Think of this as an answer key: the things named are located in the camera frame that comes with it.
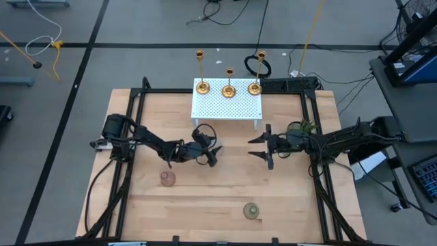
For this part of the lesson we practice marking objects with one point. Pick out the short gold candlestick holder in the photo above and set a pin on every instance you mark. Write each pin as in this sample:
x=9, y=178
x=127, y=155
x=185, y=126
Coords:
x=228, y=91

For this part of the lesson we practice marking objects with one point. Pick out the pink glass vase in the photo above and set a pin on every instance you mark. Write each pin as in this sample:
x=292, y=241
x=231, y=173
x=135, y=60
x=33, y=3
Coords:
x=168, y=178

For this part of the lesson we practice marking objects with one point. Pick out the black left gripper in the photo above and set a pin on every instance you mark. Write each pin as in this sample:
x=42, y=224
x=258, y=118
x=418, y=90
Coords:
x=196, y=150

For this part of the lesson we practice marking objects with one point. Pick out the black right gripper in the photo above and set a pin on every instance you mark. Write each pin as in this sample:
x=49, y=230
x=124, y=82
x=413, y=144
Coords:
x=286, y=141

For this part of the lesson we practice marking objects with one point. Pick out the green glass vase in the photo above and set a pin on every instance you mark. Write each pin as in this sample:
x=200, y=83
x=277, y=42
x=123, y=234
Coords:
x=251, y=210

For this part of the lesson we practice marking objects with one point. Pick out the backlit keyboard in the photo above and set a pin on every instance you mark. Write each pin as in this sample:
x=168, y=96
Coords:
x=426, y=177

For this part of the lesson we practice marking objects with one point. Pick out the black floor fan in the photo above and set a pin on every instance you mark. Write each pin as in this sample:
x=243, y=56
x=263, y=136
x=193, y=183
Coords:
x=418, y=13

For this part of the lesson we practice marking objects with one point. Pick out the tall gold candlestick holder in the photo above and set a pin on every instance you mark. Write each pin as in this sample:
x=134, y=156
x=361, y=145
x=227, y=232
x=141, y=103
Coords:
x=202, y=87
x=254, y=89

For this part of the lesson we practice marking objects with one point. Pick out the blue laptop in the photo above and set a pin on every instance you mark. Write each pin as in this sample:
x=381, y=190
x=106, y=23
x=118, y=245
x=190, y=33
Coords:
x=420, y=70

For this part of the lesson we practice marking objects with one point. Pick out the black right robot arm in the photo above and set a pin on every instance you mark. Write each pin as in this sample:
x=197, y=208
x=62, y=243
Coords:
x=351, y=136

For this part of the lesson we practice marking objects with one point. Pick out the white perforated metal shelf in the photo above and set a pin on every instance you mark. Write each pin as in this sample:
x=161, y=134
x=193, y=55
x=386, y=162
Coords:
x=225, y=106

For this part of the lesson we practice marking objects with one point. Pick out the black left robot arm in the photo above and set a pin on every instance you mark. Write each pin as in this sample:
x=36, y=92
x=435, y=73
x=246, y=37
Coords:
x=150, y=138

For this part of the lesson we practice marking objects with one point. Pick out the black upright post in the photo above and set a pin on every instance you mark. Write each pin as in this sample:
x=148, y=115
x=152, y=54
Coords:
x=413, y=36

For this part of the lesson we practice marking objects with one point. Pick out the grey side table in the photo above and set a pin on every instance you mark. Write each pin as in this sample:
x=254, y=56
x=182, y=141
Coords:
x=409, y=112

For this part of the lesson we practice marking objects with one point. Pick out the black aluminium table frame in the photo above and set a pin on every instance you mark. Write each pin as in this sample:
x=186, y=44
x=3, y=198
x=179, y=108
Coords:
x=136, y=102

